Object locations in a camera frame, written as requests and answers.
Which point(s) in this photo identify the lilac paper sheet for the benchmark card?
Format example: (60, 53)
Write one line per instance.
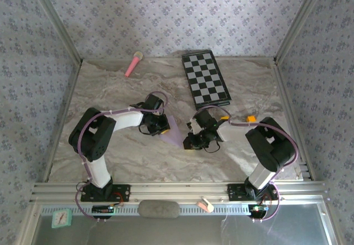
(174, 134)

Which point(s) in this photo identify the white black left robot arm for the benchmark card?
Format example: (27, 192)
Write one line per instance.
(127, 119)

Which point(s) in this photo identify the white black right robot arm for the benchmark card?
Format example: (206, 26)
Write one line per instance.
(271, 145)

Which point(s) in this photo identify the grey metal sheet tray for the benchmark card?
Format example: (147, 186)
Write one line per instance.
(179, 231)

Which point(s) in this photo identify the yellow cube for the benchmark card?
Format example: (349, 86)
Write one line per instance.
(225, 117)
(251, 118)

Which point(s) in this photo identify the black grey chessboard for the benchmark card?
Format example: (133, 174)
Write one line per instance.
(206, 79)

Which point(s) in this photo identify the pink toy microphone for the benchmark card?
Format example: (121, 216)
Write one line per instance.
(132, 65)

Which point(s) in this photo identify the grey oblong stone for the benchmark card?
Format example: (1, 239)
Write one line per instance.
(159, 209)

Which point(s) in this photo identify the teal alarm clock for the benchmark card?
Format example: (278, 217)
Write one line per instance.
(61, 218)

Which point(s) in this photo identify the aluminium mounting rail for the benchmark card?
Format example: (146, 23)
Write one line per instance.
(179, 191)

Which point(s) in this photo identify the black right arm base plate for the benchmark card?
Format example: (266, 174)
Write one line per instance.
(235, 192)

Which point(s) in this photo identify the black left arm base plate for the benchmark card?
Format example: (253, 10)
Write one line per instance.
(124, 192)

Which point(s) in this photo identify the aluminium table side rail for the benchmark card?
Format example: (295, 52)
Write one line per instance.
(71, 90)
(281, 82)

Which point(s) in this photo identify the aluminium frame post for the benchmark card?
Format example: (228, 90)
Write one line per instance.
(55, 21)
(301, 21)

